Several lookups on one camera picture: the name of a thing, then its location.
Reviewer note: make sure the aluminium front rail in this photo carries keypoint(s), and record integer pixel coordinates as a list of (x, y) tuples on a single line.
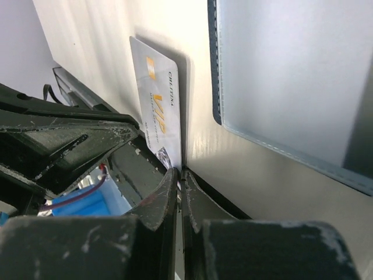
[(77, 94)]

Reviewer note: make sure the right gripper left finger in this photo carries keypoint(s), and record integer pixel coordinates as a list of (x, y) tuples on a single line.
[(137, 245)]

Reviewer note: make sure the blue card holder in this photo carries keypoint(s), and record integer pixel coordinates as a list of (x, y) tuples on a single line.
[(296, 78)]

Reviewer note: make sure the blue plastic bin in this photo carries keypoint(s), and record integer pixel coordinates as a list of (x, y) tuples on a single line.
[(86, 201)]

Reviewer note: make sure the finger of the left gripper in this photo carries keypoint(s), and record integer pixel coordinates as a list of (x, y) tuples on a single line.
[(17, 102), (51, 154)]

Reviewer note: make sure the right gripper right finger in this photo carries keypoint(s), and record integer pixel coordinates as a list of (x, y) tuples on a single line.
[(217, 245)]

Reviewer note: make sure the diamond print silver card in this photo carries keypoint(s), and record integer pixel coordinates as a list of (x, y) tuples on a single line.
[(158, 87)]

